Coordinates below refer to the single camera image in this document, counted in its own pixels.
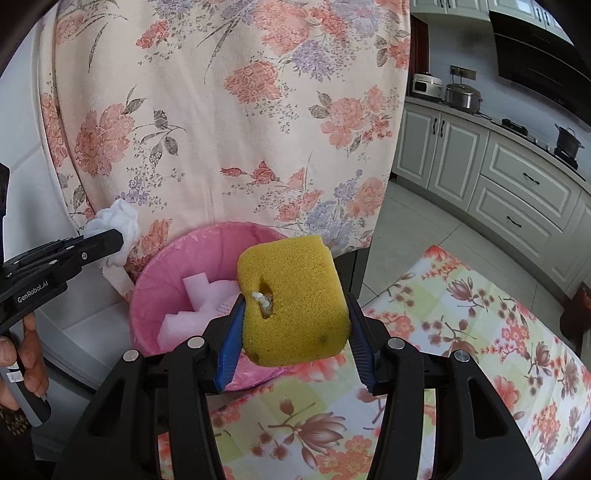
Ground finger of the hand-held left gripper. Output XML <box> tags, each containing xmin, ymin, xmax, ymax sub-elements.
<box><xmin>4</xmin><ymin>229</ymin><xmax>126</xmax><ymax>283</ymax></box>
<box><xmin>19</xmin><ymin>237</ymin><xmax>89</xmax><ymax>259</ymax></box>

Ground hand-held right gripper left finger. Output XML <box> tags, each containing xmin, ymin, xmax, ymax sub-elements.
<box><xmin>53</xmin><ymin>295</ymin><xmax>247</xmax><ymax>480</ymax></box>

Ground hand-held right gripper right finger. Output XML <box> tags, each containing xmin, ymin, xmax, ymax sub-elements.
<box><xmin>346</xmin><ymin>292</ymin><xmax>544</xmax><ymax>480</ymax></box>

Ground white tissue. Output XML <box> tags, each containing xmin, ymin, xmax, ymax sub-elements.
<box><xmin>84</xmin><ymin>198</ymin><xmax>140</xmax><ymax>269</ymax></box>

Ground pink bag-lined trash bin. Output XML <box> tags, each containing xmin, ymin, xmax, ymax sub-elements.
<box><xmin>129</xmin><ymin>221</ymin><xmax>352</xmax><ymax>394</ymax></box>

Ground yellow sponge with hole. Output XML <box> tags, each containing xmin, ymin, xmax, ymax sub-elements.
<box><xmin>236</xmin><ymin>235</ymin><xmax>352</xmax><ymax>368</ymax></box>

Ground person's left hand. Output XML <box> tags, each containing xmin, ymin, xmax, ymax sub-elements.
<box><xmin>0</xmin><ymin>313</ymin><xmax>50</xmax><ymax>411</ymax></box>

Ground white foam piece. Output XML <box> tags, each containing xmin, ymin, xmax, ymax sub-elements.
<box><xmin>156</xmin><ymin>313</ymin><xmax>212</xmax><ymax>354</ymax></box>

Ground large white foam sheet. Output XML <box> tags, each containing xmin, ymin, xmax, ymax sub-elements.
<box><xmin>182</xmin><ymin>271</ymin><xmax>242</xmax><ymax>320</ymax></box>

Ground floral curtain cloth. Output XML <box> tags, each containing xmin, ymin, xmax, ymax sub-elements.
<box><xmin>39</xmin><ymin>0</ymin><xmax>412</xmax><ymax>306</ymax></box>

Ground white lower kitchen cabinets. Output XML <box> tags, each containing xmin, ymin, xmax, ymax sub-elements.
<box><xmin>392</xmin><ymin>99</ymin><xmax>591</xmax><ymax>297</ymax></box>

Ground white kitchen cabinets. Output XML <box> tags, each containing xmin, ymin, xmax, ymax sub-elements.
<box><xmin>392</xmin><ymin>99</ymin><xmax>591</xmax><ymax>297</ymax></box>
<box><xmin>409</xmin><ymin>0</ymin><xmax>546</xmax><ymax>22</ymax></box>

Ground kitchen countertop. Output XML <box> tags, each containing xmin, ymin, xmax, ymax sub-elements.
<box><xmin>404</xmin><ymin>95</ymin><xmax>591</xmax><ymax>185</ymax></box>

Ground silver rice cooker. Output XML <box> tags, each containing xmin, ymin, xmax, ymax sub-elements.
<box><xmin>444</xmin><ymin>82</ymin><xmax>484</xmax><ymax>114</ymax></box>

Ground black gas stove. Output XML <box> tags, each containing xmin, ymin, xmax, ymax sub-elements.
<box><xmin>501</xmin><ymin>119</ymin><xmax>581</xmax><ymax>169</ymax></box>

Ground black cooking pot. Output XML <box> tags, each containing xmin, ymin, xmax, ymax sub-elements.
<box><xmin>553</xmin><ymin>123</ymin><xmax>585</xmax><ymax>158</ymax></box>

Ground dark red door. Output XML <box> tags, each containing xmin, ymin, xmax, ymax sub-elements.
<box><xmin>408</xmin><ymin>14</ymin><xmax>430</xmax><ymax>99</ymax></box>

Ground black range hood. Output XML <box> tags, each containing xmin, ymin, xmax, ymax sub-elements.
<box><xmin>488</xmin><ymin>10</ymin><xmax>591</xmax><ymax>121</ymax></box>

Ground white upper kitchen cabinets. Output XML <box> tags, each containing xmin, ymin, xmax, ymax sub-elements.
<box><xmin>409</xmin><ymin>0</ymin><xmax>546</xmax><ymax>22</ymax></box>

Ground black metal frame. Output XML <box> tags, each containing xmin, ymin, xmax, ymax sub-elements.
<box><xmin>334</xmin><ymin>248</ymin><xmax>371</xmax><ymax>308</ymax></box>

